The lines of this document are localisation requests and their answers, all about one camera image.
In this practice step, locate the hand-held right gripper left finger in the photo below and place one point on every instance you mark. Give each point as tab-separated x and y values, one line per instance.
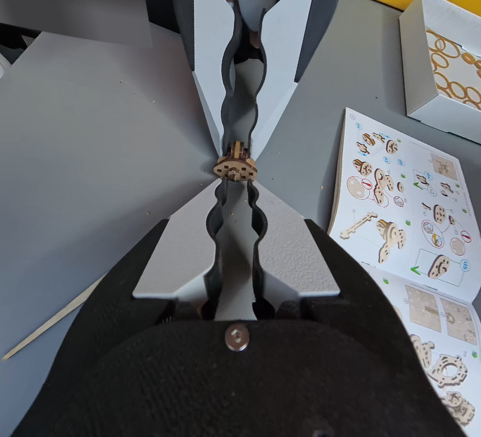
176	256

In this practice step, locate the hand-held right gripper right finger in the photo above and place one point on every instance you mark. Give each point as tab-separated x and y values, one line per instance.
293	256

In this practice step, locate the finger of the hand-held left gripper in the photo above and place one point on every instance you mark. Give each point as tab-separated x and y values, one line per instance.
285	49
208	49

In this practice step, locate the small wooden puzzle assembly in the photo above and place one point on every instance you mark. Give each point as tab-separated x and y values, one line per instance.
235	168

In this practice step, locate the grey desk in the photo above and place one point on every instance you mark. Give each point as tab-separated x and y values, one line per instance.
94	143

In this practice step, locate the white box of rubber rings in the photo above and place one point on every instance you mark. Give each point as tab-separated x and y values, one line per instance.
421	68

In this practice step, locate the puzzle instruction booklet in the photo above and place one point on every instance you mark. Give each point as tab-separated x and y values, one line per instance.
413	196

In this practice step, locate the thin wooden strip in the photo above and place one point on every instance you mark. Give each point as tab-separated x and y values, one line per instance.
45	325

